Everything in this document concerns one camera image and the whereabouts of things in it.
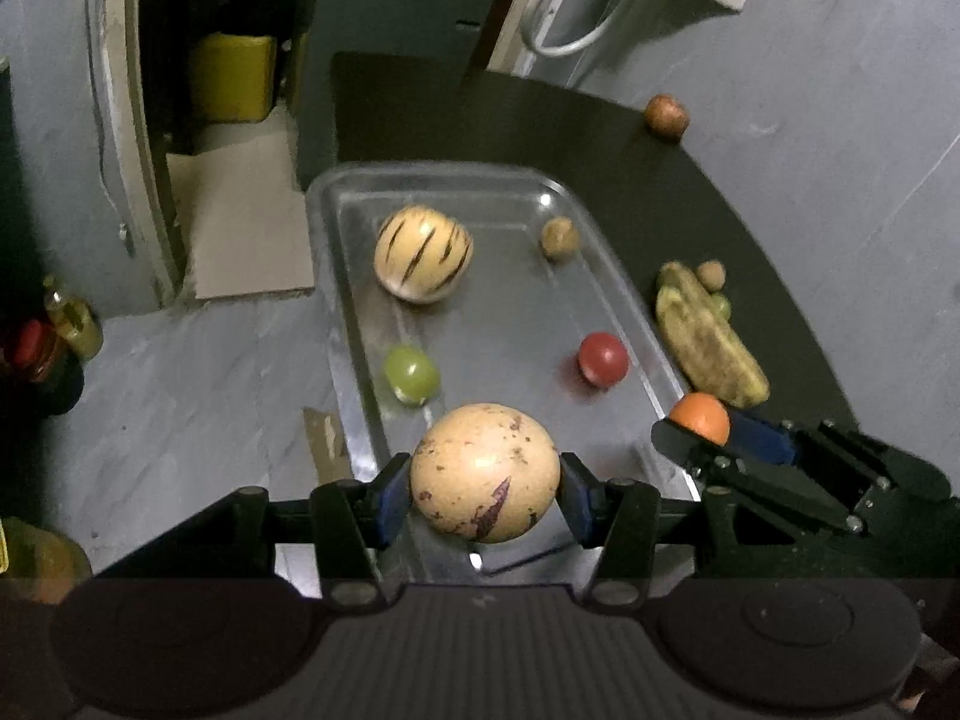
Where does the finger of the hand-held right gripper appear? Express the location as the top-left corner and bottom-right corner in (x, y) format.
(651, 420), (871, 533)
(727, 407), (826, 470)

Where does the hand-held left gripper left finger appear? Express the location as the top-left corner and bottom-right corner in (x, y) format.
(97, 454), (413, 608)

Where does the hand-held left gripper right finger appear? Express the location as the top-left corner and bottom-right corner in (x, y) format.
(559, 454), (893, 608)

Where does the small orange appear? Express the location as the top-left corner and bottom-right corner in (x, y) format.
(667, 391), (731, 447)

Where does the overripe spotted banana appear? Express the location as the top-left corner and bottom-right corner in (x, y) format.
(655, 281), (751, 404)
(660, 261), (771, 407)

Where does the pale spotted pepino melon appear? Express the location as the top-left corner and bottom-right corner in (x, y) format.
(409, 403), (562, 545)

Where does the red tomato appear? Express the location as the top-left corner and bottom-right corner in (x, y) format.
(577, 331), (630, 389)

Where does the metal tray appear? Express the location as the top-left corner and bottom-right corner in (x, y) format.
(304, 161), (706, 586)

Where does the striped pepino melon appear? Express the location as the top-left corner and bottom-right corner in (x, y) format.
(373, 204), (475, 306)

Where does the small cardboard scrap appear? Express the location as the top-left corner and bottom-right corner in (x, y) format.
(302, 406), (353, 481)

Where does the cardboard sheet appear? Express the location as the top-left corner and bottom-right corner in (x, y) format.
(165, 105), (316, 301)

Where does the red pomegranate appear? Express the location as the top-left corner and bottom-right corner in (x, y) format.
(643, 94), (689, 140)

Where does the amber plastic bottle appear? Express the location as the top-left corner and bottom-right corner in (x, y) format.
(0, 517), (95, 605)

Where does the yellow oil bottle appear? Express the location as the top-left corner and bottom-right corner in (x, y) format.
(41, 274), (104, 361)

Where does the red-lid jar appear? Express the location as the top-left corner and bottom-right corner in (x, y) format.
(0, 315), (85, 417)

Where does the yellow jerrycan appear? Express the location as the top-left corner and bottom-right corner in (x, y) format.
(187, 31), (278, 122)

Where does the grey cabinet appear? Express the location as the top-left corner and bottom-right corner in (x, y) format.
(296, 0), (541, 192)

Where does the thin wall cable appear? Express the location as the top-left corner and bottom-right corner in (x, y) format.
(82, 0), (136, 256)

